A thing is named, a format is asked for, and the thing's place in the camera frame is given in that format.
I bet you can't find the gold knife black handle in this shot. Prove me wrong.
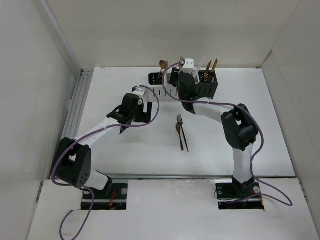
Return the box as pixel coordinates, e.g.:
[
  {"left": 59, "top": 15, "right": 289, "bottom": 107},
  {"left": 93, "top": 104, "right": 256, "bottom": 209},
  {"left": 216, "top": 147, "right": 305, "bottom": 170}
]
[{"left": 208, "top": 58, "right": 219, "bottom": 82}]

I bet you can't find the black fork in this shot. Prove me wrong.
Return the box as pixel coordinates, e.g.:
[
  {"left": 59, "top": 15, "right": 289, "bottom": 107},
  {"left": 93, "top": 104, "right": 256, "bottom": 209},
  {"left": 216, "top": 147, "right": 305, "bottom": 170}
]
[{"left": 177, "top": 114, "right": 189, "bottom": 152}]

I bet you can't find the white chopstick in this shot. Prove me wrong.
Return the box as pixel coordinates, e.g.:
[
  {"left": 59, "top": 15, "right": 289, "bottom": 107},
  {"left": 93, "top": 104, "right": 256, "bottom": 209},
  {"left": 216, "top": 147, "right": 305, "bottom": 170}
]
[{"left": 193, "top": 56, "right": 206, "bottom": 79}]

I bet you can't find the small copper spoon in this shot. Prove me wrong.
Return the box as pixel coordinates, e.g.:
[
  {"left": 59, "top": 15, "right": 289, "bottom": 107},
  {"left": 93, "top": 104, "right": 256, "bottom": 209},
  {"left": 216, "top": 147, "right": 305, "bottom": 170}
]
[{"left": 159, "top": 60, "right": 167, "bottom": 75}]

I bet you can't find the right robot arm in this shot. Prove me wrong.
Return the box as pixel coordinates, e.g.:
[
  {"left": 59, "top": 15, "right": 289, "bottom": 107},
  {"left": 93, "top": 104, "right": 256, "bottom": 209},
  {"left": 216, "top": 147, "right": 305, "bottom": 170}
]
[{"left": 169, "top": 68, "right": 259, "bottom": 197}]

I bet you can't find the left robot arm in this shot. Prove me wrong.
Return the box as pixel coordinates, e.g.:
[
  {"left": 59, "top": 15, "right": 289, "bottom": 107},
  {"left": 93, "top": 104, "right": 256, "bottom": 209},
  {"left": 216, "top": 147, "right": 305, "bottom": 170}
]
[{"left": 51, "top": 88, "right": 153, "bottom": 199}]

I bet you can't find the black utensil holder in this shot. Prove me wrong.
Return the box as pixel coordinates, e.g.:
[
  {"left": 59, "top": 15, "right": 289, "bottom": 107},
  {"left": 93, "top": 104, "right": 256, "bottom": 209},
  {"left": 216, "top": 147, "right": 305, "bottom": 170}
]
[{"left": 186, "top": 70, "right": 218, "bottom": 101}]

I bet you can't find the white utensil holder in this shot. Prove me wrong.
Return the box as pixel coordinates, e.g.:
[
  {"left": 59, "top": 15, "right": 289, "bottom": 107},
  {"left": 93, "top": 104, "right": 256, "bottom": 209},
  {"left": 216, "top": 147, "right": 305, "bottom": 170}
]
[{"left": 147, "top": 72, "right": 179, "bottom": 103}]

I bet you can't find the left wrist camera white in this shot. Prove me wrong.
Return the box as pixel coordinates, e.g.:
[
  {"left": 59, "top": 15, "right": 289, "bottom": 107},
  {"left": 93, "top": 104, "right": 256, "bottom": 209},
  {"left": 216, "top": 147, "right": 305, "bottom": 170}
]
[{"left": 131, "top": 85, "right": 148, "bottom": 100}]

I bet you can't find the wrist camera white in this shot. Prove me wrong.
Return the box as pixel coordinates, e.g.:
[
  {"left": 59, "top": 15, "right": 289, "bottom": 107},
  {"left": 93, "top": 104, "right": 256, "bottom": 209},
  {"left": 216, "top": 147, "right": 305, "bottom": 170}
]
[
  {"left": 178, "top": 58, "right": 195, "bottom": 75},
  {"left": 131, "top": 85, "right": 148, "bottom": 100}
]

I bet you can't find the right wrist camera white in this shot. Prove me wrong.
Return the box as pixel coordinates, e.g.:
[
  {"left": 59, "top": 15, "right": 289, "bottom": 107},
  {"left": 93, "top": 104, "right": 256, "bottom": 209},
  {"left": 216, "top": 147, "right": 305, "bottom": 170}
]
[{"left": 178, "top": 58, "right": 195, "bottom": 75}]

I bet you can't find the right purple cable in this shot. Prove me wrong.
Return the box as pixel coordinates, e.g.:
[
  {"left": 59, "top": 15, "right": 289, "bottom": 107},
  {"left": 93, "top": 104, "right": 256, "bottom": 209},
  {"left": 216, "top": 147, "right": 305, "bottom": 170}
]
[{"left": 162, "top": 61, "right": 294, "bottom": 207}]

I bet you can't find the purple cable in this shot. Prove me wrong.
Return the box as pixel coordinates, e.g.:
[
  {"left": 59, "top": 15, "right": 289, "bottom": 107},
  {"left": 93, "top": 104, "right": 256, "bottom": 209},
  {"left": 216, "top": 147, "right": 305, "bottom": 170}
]
[
  {"left": 51, "top": 84, "right": 161, "bottom": 240},
  {"left": 162, "top": 61, "right": 294, "bottom": 207}
]

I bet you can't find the aluminium rail left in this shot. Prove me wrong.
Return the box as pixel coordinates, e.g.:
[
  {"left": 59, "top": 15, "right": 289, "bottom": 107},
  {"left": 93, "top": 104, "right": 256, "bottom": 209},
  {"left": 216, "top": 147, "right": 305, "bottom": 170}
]
[{"left": 49, "top": 68, "right": 94, "bottom": 179}]

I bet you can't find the aluminium rail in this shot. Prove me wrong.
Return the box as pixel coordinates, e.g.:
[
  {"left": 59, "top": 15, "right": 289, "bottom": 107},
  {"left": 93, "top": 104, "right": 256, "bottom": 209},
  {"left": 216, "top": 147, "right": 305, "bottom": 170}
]
[
  {"left": 49, "top": 68, "right": 94, "bottom": 179},
  {"left": 109, "top": 173, "right": 298, "bottom": 181}
]

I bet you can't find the front aluminium rail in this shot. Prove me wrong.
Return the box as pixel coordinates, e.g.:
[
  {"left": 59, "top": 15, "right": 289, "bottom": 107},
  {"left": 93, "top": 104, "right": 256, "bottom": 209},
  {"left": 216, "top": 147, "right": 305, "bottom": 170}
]
[{"left": 109, "top": 173, "right": 298, "bottom": 181}]

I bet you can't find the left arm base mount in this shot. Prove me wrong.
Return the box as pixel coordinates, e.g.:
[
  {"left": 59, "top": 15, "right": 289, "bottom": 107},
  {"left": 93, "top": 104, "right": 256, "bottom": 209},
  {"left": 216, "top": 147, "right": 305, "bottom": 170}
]
[{"left": 92, "top": 179, "right": 129, "bottom": 211}]

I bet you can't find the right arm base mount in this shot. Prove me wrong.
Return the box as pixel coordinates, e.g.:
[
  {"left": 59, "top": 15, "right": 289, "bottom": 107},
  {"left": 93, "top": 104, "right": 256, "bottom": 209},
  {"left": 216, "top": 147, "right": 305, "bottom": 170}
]
[{"left": 214, "top": 179, "right": 265, "bottom": 210}]

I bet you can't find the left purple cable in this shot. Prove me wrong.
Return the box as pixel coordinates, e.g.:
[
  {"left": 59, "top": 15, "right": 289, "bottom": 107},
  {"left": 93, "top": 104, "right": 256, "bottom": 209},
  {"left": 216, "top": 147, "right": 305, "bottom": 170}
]
[{"left": 51, "top": 84, "right": 161, "bottom": 240}]

